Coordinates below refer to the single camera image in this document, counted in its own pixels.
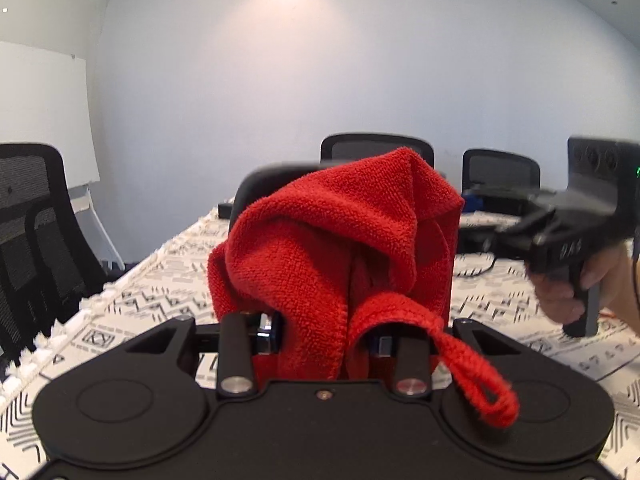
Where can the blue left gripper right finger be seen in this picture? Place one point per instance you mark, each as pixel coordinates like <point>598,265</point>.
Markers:
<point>383,341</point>

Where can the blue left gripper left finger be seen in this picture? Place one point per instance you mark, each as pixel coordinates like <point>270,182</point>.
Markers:
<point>268,334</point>

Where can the red microfiber cloth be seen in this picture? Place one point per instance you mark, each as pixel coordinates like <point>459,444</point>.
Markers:
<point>344,250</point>

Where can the black electric kettle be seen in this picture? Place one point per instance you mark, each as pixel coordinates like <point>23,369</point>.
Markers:
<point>267,180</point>

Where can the person right forearm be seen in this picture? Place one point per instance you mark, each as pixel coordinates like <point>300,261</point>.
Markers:
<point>617,286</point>

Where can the patterned white tablecloth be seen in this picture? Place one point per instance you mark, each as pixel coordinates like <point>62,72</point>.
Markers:
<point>172,282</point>

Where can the black mesh chair right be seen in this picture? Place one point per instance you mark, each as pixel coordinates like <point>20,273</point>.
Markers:
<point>498,182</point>

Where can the black mesh chair middle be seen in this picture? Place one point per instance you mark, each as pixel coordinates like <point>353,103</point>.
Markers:
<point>360,145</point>

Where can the black mesh chair by whiteboard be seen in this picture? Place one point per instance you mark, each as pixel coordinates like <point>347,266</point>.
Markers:
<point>47,265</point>

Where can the white whiteboard on stand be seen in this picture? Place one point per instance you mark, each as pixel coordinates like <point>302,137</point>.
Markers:
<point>44,99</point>

